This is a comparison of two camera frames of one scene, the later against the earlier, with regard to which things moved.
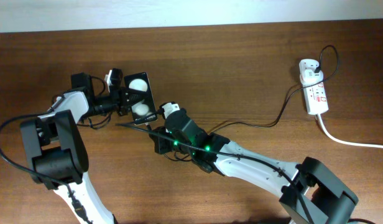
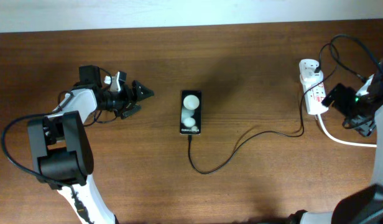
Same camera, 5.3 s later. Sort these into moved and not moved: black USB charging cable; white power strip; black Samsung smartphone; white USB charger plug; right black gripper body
Moved: right black gripper body; black USB charging cable; black Samsung smartphone
Not moved: white power strip; white USB charger plug
